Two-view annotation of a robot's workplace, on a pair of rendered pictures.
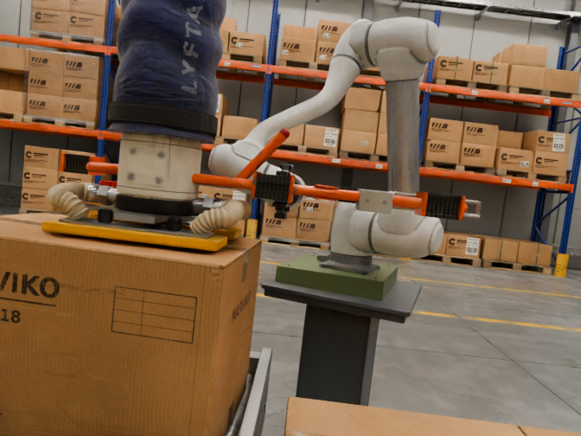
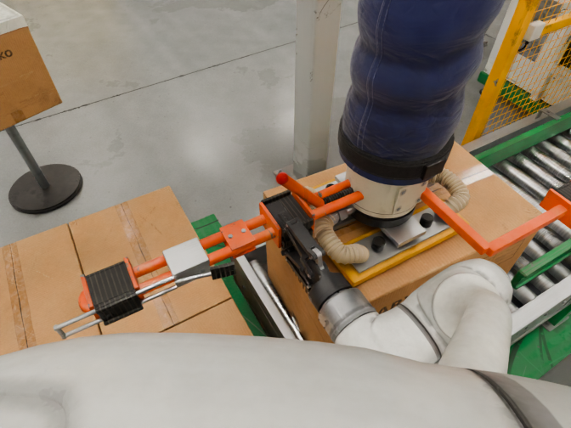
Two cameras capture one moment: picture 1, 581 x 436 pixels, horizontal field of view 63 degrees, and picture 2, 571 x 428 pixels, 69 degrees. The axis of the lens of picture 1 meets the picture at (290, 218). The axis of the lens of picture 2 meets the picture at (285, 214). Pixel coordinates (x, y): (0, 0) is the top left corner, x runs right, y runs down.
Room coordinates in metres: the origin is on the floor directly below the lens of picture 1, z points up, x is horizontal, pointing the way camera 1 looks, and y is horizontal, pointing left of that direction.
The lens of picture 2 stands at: (1.48, -0.25, 1.73)
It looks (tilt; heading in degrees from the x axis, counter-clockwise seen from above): 48 degrees down; 148
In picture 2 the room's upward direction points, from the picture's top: straight up
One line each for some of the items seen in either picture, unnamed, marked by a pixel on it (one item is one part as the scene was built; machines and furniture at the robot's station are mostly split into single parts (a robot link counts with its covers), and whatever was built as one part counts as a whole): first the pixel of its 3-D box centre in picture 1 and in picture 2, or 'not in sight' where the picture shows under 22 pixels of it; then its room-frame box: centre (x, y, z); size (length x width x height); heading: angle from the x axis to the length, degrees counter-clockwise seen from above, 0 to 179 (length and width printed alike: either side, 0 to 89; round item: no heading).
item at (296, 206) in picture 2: (273, 187); (286, 217); (1.01, 0.04, 1.09); 0.10 x 0.08 x 0.06; 178
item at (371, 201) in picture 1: (373, 201); (187, 261); (1.00, -0.17, 1.08); 0.07 x 0.07 x 0.04; 88
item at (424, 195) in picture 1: (438, 205); (113, 288); (0.99, -0.31, 1.09); 0.08 x 0.07 x 0.05; 88
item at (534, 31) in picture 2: not in sight; (534, 30); (0.66, 1.35, 1.02); 0.06 x 0.03 x 0.06; 88
